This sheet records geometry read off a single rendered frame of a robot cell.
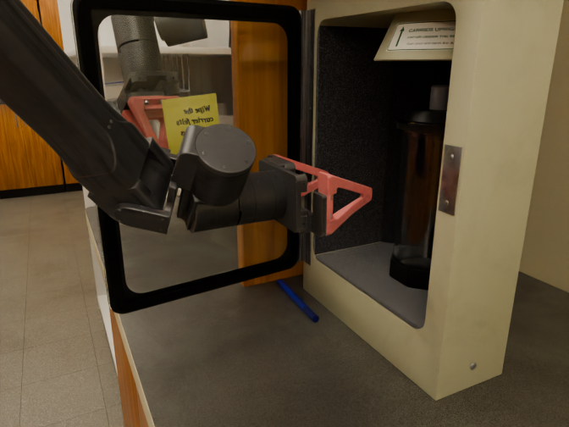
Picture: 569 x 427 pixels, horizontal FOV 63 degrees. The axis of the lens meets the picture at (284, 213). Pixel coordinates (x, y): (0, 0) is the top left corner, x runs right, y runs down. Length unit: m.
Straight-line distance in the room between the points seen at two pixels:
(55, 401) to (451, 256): 1.94
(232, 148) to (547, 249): 0.69
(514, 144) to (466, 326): 0.21
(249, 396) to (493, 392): 0.29
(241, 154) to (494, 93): 0.25
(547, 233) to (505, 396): 0.41
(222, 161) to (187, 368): 0.31
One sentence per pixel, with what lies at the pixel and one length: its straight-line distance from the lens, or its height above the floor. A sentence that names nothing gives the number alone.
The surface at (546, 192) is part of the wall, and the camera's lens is 0.97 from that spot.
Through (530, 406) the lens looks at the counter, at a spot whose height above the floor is 0.94.
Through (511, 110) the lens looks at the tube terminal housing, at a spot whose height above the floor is 1.27.
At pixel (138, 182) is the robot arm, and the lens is 0.47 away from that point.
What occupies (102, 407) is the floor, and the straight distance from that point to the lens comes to 2.16.
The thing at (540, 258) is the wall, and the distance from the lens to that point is 1.00.
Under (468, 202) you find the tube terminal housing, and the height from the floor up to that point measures 1.18.
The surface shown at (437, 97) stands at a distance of 0.65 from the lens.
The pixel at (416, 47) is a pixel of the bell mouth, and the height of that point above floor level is 1.33.
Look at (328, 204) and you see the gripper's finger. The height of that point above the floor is 1.17.
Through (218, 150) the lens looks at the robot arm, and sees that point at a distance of 0.44.
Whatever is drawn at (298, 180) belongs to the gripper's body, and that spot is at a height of 1.20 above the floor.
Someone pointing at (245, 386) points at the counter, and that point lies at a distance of 0.61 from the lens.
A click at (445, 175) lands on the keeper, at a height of 1.20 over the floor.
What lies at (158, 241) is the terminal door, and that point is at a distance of 0.66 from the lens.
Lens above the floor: 1.31
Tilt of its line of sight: 18 degrees down
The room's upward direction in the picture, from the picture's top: straight up
